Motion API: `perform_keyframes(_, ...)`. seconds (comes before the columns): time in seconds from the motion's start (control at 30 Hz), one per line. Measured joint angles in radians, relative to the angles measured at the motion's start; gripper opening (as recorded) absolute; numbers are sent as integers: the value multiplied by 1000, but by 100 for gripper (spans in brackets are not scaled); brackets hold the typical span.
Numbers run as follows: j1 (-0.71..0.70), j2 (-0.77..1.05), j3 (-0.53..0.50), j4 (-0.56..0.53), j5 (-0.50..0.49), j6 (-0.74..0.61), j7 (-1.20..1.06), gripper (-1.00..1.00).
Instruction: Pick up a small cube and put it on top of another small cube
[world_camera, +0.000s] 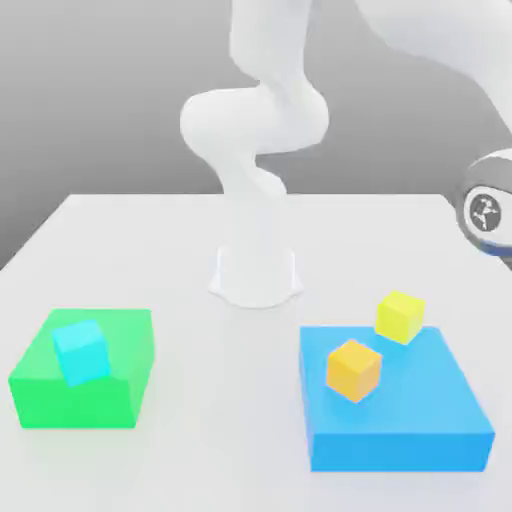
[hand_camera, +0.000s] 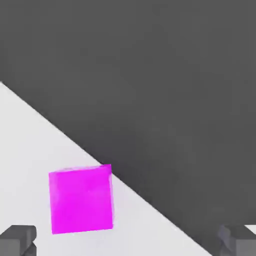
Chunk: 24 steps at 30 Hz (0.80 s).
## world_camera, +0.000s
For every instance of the large green box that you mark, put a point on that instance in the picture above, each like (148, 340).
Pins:
(80, 400)

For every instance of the small orange cube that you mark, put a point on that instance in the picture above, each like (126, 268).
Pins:
(352, 372)

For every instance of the small cyan cube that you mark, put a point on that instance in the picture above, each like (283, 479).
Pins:
(82, 354)

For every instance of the large blue box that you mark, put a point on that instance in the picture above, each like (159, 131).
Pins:
(420, 400)

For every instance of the small yellow cube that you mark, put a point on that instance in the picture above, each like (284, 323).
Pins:
(400, 318)

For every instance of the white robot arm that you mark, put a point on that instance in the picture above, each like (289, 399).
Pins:
(256, 120)

